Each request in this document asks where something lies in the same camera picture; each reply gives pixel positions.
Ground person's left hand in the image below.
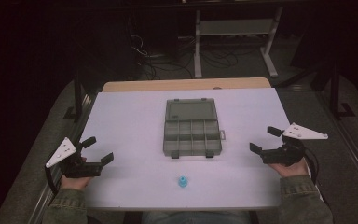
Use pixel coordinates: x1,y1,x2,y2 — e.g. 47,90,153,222
60,175,92,191

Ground tangle of floor cables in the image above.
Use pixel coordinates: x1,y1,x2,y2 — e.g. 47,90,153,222
129,32,250,80

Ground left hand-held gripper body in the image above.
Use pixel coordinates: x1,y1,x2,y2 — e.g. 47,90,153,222
45,136,103,179

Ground person's right hand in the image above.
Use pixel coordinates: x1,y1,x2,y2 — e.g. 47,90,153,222
268,159,310,178

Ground grey plastic compartment box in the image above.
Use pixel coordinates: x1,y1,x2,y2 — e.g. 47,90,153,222
162,97,227,160

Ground aluminium rail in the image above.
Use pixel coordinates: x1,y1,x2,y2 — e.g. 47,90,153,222
316,89,358,202
27,92,98,224

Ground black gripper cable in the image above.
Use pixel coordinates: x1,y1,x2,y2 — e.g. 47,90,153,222
303,147,321,185
44,165,60,196

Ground small blue plastic part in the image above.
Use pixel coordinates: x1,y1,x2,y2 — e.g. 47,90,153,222
177,175,189,189

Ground black metal stand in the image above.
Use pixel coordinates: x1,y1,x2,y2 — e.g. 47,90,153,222
62,69,90,123
328,60,357,121

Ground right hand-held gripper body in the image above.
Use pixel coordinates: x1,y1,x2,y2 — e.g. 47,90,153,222
260,122,329,167

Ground white metal desk frame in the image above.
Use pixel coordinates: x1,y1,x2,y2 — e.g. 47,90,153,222
193,7,284,79

